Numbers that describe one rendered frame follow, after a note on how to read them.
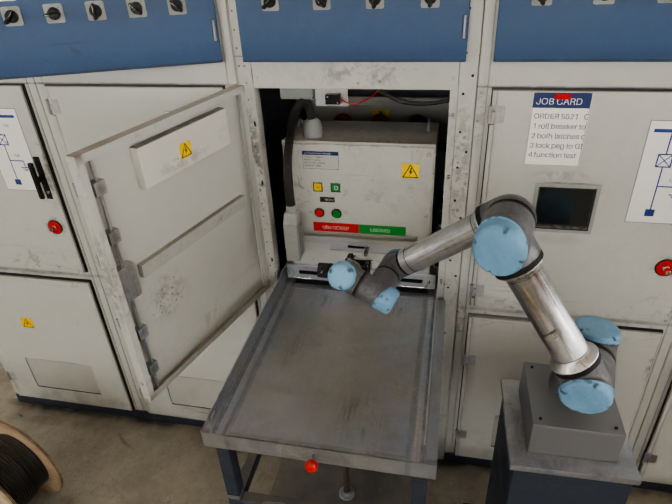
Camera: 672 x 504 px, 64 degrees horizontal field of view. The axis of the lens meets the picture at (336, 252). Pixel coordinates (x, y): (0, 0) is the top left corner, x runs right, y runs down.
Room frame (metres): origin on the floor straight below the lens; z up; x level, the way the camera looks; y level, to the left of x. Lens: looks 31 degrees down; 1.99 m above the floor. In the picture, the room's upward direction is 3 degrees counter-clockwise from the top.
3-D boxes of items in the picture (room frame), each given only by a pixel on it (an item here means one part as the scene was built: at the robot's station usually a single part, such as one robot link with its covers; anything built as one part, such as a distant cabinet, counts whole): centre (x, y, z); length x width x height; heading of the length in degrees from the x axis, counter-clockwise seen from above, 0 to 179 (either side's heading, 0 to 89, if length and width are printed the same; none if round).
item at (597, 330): (1.04, -0.64, 1.03); 0.13 x 0.12 x 0.14; 153
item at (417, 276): (1.63, -0.09, 0.89); 0.54 x 0.05 x 0.06; 77
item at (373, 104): (2.17, -0.21, 1.28); 0.58 x 0.02 x 0.19; 77
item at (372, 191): (1.62, -0.08, 1.15); 0.48 x 0.01 x 0.48; 77
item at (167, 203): (1.40, 0.42, 1.21); 0.63 x 0.07 x 0.74; 151
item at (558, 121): (1.43, -0.62, 1.47); 0.15 x 0.01 x 0.21; 77
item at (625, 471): (1.03, -0.62, 0.74); 0.32 x 0.32 x 0.02; 78
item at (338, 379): (1.25, 0.01, 0.82); 0.68 x 0.62 x 0.06; 167
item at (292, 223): (1.60, 0.14, 1.09); 0.08 x 0.05 x 0.17; 167
